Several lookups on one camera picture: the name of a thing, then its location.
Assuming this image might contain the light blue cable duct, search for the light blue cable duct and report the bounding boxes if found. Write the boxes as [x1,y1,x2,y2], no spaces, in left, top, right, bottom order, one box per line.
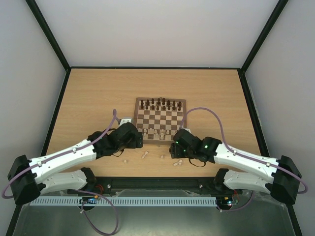
[30,196,217,207]

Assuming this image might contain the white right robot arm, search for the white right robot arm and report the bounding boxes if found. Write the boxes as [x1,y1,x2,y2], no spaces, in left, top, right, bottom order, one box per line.
[169,129,302,205]

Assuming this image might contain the black aluminium frame rail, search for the black aluminium frame rail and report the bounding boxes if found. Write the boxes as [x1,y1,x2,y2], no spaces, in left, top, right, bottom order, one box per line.
[24,176,286,191]

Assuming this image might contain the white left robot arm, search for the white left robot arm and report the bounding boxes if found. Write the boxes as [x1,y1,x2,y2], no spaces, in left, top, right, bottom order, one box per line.
[8,122,143,205]

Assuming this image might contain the wooden folding chess board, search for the wooden folding chess board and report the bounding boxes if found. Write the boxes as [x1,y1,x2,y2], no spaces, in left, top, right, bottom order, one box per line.
[133,97,187,146]

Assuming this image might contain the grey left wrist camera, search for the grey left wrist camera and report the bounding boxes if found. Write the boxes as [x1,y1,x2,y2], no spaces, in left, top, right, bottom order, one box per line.
[120,118,132,125]

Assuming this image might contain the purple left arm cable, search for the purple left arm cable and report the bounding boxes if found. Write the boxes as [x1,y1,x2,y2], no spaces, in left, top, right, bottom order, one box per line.
[1,109,124,234]

